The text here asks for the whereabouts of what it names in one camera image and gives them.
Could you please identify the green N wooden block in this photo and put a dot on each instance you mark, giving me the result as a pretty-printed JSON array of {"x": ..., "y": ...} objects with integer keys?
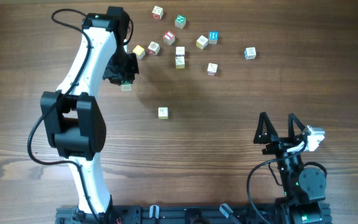
[{"x": 180, "y": 21}]

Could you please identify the red edged picture block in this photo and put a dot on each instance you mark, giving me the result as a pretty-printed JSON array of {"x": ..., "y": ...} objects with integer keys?
[{"x": 153, "y": 48}]

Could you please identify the yellow top wooden block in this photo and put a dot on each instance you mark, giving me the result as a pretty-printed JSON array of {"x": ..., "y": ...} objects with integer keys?
[{"x": 139, "y": 51}]

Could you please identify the red edged white block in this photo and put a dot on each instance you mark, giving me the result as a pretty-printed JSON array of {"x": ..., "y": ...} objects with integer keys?
[{"x": 212, "y": 69}]

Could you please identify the blue edged K block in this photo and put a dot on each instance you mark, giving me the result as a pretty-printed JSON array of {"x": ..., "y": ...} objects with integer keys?
[{"x": 250, "y": 53}]

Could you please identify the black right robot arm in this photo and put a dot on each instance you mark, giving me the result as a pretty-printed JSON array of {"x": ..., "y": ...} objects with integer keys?
[{"x": 303, "y": 184}]

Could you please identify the red X wooden block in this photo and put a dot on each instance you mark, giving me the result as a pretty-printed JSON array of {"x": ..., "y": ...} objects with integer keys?
[{"x": 157, "y": 12}]

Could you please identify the yellow edged picture block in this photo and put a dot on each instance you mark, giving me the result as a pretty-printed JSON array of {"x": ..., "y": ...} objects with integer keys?
[{"x": 202, "y": 42}]

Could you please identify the plain white wooden block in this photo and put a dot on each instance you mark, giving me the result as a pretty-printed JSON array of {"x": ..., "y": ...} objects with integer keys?
[{"x": 180, "y": 51}]

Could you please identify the red I wooden block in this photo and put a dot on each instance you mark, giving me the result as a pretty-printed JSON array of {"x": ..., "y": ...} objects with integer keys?
[{"x": 169, "y": 37}]

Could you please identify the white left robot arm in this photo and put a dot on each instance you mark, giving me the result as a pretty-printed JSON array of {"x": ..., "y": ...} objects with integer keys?
[{"x": 73, "y": 121}]

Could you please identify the yellow edged plain block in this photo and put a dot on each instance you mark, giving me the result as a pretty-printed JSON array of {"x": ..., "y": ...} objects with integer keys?
[{"x": 163, "y": 113}]

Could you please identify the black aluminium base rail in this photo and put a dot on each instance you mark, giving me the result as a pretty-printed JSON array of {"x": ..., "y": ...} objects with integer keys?
[{"x": 191, "y": 214}]

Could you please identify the yellow edged K block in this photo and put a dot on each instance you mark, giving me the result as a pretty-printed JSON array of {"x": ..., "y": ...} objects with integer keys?
[{"x": 180, "y": 62}]

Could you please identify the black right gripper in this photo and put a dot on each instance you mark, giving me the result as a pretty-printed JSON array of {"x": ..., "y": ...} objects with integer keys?
[{"x": 279, "y": 144}]

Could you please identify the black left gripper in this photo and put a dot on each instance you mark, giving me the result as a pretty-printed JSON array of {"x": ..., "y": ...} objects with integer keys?
[{"x": 129, "y": 75}]

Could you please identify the blue H wooden block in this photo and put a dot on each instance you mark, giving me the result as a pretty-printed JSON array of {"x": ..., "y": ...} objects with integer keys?
[{"x": 213, "y": 37}]

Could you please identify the green Z wooden block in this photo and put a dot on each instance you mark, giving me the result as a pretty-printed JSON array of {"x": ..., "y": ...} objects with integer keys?
[{"x": 126, "y": 86}]

